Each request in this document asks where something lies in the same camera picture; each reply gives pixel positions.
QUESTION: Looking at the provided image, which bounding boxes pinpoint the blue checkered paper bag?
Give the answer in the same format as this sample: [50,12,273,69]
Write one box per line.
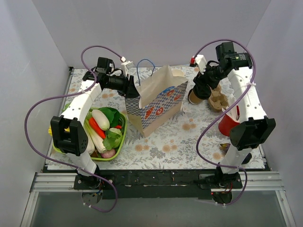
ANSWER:
[125,65,188,137]

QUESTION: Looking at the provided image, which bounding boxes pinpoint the brown paper coffee cup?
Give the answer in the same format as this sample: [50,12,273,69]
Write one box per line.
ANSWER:
[187,89,203,105]

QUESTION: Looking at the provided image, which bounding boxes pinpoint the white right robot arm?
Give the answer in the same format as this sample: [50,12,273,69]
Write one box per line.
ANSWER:
[188,39,276,189]

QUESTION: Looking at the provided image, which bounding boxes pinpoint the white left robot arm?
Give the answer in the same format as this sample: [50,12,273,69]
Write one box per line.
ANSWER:
[50,57,139,189]

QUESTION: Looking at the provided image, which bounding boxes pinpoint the green leafy vegetable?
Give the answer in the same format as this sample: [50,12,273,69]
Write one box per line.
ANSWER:
[98,107,120,127]

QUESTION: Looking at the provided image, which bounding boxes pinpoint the white radish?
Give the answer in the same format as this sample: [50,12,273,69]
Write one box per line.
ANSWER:
[83,122,95,156]
[92,109,110,131]

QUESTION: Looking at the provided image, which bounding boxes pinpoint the brown cardboard cup carrier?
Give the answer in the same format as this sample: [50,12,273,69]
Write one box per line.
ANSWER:
[208,84,229,112]

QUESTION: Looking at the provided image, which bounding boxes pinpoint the green vegetable basket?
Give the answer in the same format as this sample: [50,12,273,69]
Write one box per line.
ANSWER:
[52,106,128,162]

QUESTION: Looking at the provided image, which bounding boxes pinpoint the green cabbage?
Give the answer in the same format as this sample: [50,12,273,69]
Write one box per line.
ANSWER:
[103,128,123,150]

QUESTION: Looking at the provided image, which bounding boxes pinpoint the red chili pepper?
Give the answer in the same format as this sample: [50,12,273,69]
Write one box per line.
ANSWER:
[89,117,106,139]

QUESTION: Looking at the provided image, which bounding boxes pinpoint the green lettuce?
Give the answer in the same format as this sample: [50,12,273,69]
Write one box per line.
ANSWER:
[62,103,70,112]

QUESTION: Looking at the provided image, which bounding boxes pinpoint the red plastic cup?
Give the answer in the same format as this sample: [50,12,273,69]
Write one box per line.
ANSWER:
[218,114,240,137]

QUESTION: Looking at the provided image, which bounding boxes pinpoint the pink onion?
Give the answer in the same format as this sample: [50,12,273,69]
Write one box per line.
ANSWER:
[101,148,116,159]

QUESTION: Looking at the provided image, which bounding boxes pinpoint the yellow corn toy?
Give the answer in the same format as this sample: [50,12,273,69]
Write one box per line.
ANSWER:
[48,126,53,136]

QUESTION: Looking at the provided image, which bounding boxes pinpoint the purple eggplant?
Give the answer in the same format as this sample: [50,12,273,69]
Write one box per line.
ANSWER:
[220,143,252,165]

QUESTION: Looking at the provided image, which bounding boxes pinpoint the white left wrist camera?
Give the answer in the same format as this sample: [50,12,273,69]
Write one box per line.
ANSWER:
[120,56,134,77]

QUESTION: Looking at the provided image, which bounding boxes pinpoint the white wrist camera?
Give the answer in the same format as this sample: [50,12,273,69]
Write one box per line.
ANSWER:
[120,56,134,77]
[189,54,207,74]

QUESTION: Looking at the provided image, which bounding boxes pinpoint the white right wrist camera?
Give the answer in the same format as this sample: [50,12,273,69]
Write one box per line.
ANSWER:
[189,54,207,74]

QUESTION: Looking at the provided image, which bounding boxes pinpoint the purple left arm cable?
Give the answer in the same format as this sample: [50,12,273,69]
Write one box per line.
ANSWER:
[24,45,126,212]

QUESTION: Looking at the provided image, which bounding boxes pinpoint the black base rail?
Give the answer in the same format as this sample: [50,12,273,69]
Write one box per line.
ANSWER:
[73,169,243,200]

